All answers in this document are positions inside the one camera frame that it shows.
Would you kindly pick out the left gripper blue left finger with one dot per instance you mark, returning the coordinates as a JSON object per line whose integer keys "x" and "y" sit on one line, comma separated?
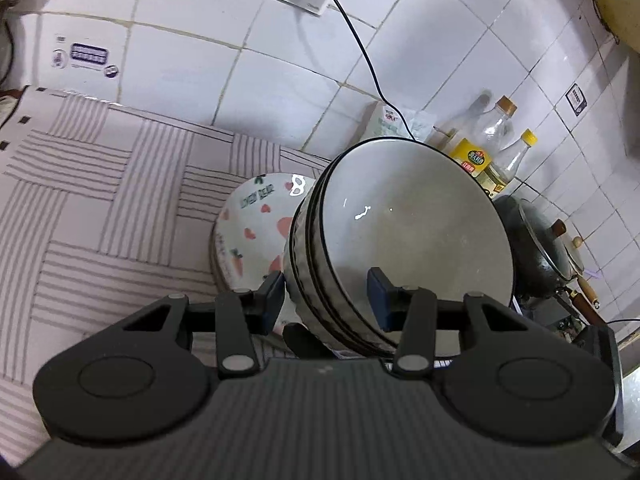
{"x": 239, "y": 316}

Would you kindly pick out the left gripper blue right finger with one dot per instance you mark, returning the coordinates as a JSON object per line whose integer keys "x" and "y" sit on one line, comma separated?
{"x": 412, "y": 313}

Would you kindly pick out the small white bowl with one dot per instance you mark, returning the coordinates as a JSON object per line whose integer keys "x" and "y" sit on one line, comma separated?
{"x": 304, "y": 293}

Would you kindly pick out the pink rabbit print plate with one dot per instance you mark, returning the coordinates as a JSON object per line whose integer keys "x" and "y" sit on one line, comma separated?
{"x": 249, "y": 236}

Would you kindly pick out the large white ribbed bowl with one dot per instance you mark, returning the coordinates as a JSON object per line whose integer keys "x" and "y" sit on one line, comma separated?
{"x": 413, "y": 212}

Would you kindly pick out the medium white ribbed bowl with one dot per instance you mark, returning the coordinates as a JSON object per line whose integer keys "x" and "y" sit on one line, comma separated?
{"x": 365, "y": 339}

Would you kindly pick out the striped table mat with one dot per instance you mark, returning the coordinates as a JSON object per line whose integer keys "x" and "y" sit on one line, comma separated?
{"x": 103, "y": 211}

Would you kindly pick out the clear vinegar bottle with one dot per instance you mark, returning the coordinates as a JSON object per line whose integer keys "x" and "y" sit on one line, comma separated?
{"x": 499, "y": 173}

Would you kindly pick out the yellow label cooking wine bottle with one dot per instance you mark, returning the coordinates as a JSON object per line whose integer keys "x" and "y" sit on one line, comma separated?
{"x": 473, "y": 138}

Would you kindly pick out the white salt bag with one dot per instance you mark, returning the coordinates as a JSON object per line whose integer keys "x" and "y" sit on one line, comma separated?
{"x": 410, "y": 124}

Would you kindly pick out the black wok with handle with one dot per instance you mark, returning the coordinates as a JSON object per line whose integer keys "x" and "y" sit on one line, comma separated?
{"x": 546, "y": 260}

